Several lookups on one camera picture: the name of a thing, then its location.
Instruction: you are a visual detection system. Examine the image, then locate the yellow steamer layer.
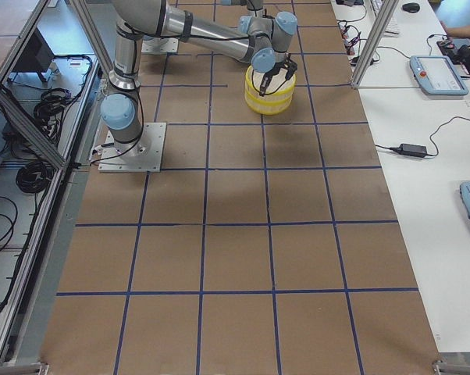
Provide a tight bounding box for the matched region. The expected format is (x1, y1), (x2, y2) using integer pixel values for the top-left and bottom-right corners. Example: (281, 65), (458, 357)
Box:
(244, 93), (292, 116)
(244, 66), (296, 103)

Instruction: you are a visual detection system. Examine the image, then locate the white keyboard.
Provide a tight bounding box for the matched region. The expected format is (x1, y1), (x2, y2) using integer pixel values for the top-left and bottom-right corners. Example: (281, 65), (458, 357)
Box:
(369, 0), (401, 38)

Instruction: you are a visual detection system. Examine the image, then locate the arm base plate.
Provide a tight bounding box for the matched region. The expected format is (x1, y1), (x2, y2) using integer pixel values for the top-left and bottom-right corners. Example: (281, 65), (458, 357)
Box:
(98, 123), (166, 173)
(141, 38), (178, 55)

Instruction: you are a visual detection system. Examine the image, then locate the black power adapter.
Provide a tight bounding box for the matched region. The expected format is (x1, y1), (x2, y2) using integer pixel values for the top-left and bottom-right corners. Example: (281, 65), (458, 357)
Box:
(389, 143), (429, 158)

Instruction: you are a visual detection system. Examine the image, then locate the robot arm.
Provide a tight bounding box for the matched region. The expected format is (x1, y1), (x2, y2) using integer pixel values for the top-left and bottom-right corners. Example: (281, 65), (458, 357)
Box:
(220, 0), (264, 16)
(101, 1), (297, 155)

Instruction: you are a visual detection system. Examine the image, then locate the person hand at desk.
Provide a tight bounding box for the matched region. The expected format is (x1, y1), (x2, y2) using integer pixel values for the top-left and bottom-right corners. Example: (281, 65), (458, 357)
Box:
(441, 23), (470, 39)

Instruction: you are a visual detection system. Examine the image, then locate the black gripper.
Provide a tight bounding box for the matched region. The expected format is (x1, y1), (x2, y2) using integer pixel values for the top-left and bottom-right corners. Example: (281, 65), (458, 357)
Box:
(259, 58), (297, 97)

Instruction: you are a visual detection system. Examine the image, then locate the black computer mouse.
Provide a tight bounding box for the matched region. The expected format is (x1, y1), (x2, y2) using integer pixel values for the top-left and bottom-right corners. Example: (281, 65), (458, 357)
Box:
(401, 2), (420, 13)

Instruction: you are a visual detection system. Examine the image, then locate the aluminium frame post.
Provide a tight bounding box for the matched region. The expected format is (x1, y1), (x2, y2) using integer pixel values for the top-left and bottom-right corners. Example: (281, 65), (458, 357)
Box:
(351, 19), (385, 88)

